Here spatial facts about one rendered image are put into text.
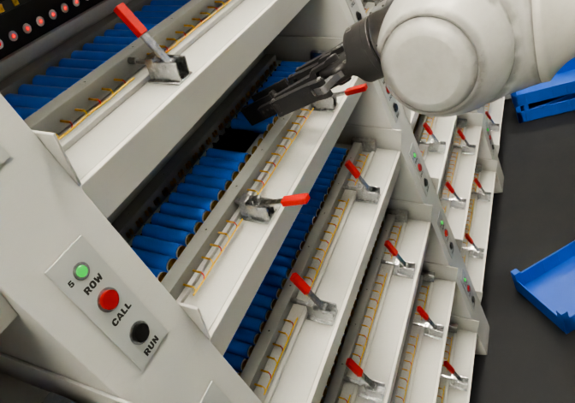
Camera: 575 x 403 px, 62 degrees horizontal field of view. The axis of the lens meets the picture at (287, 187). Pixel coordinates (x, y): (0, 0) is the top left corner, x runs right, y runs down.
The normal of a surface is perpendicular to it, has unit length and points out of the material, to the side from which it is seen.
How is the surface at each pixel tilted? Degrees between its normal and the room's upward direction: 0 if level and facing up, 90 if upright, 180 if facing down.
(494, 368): 0
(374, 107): 90
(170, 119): 111
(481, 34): 72
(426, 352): 21
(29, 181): 90
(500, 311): 0
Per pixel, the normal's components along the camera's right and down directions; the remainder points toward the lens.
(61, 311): 0.82, -0.13
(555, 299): -0.44, -0.77
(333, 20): -0.36, 0.63
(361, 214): -0.13, -0.76
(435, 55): -0.58, 0.52
